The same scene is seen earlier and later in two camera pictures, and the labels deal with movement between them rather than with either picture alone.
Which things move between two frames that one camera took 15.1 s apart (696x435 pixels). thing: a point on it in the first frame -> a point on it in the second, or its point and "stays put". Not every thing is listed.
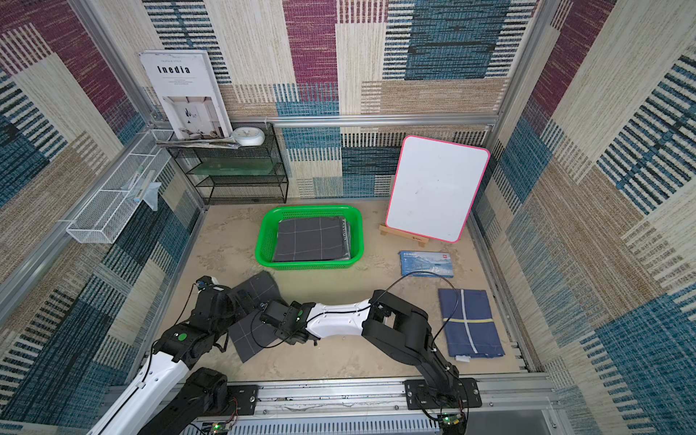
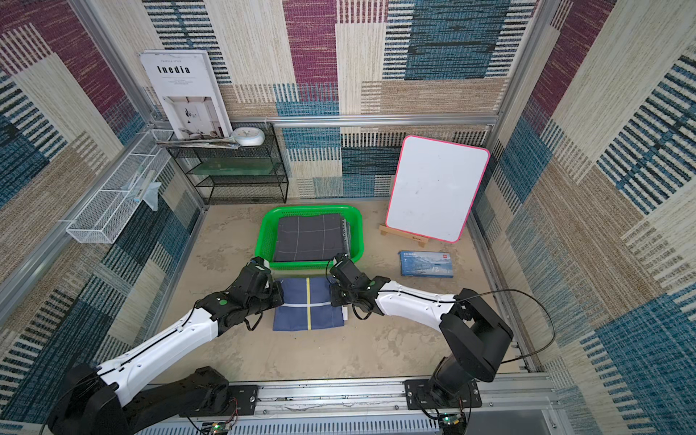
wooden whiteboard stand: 384,230 stays put
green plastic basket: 267,228 stays put
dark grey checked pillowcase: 248,332 -> 312,238
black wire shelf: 241,175 stays put
